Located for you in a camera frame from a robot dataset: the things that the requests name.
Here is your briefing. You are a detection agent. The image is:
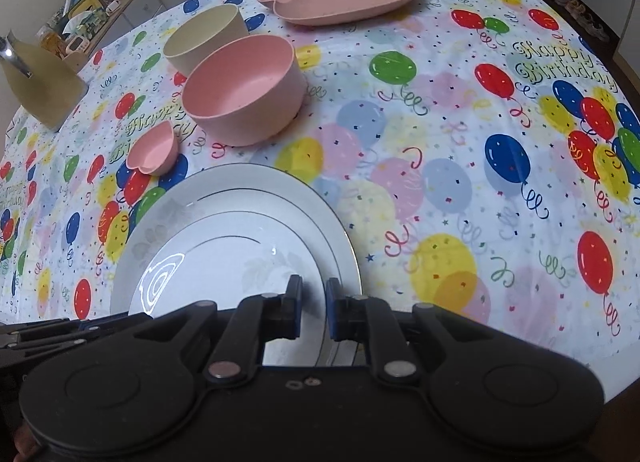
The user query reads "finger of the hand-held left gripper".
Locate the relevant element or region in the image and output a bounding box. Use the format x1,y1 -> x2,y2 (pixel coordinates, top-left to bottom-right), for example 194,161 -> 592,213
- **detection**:
0,334 -> 108,359
0,314 -> 151,337

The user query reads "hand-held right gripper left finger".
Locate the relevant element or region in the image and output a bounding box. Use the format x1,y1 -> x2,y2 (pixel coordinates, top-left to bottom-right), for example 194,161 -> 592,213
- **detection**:
147,276 -> 304,387

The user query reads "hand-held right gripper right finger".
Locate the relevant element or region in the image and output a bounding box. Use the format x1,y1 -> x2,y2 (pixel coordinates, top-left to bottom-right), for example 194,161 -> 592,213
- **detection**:
325,278 -> 480,387

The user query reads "small white plate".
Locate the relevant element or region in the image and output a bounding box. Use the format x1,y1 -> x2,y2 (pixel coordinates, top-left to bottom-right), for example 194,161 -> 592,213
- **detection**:
127,194 -> 347,368

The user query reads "large white plate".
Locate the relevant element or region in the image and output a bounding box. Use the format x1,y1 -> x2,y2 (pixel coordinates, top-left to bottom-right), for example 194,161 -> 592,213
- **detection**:
109,163 -> 362,319

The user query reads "cream bowl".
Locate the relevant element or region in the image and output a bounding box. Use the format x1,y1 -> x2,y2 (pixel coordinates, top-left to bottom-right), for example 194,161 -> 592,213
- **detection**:
163,4 -> 249,77

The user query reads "small pink heart dish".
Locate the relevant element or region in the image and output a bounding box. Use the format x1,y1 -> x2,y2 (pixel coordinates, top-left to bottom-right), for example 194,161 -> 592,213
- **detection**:
125,122 -> 180,177

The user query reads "balloon print tablecloth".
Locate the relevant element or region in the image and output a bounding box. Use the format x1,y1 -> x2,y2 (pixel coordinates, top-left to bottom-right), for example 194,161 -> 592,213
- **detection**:
0,0 -> 640,368

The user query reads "large pink bowl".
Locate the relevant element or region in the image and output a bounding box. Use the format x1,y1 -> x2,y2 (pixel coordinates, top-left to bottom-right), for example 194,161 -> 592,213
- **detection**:
181,35 -> 308,147

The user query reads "gold canister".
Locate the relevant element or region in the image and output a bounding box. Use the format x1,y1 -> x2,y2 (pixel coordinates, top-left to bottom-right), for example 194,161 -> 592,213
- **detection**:
0,32 -> 90,131

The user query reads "wooden cabinet with white drawers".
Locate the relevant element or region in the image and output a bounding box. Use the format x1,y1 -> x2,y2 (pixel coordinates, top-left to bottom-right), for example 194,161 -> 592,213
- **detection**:
35,0 -> 166,72

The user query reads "row of shoes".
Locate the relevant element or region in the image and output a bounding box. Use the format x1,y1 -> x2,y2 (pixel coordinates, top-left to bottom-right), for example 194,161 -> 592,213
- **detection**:
545,0 -> 612,42

